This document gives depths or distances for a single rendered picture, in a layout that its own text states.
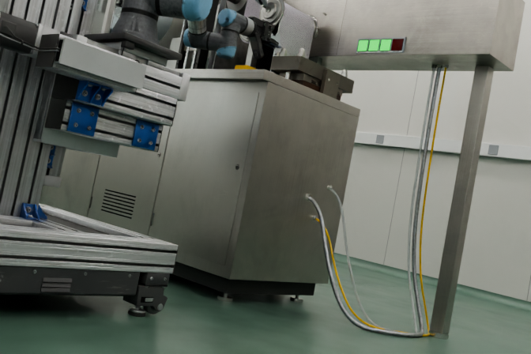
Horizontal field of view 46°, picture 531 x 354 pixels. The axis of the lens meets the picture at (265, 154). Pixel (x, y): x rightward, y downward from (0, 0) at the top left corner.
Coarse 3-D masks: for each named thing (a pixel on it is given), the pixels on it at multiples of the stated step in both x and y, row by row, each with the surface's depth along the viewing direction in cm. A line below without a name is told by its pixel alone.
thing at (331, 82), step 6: (324, 72) 272; (330, 72) 273; (324, 78) 271; (330, 78) 273; (336, 78) 276; (324, 84) 271; (330, 84) 274; (336, 84) 276; (324, 90) 271; (330, 90) 274; (336, 90) 277; (330, 96) 275; (336, 96) 277
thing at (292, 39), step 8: (280, 24) 278; (280, 32) 279; (288, 32) 283; (296, 32) 287; (280, 40) 279; (288, 40) 283; (296, 40) 287; (304, 40) 291; (280, 48) 280; (288, 48) 284; (296, 48) 288; (304, 48) 292
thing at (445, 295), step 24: (480, 72) 263; (480, 96) 261; (480, 120) 260; (480, 144) 263; (456, 192) 260; (456, 216) 259; (456, 240) 257; (456, 264) 257; (456, 288) 259; (432, 312) 258; (432, 336) 256
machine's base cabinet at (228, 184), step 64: (192, 128) 263; (256, 128) 239; (320, 128) 265; (64, 192) 321; (128, 192) 285; (192, 192) 256; (256, 192) 240; (320, 192) 269; (192, 256) 249; (256, 256) 244; (320, 256) 274
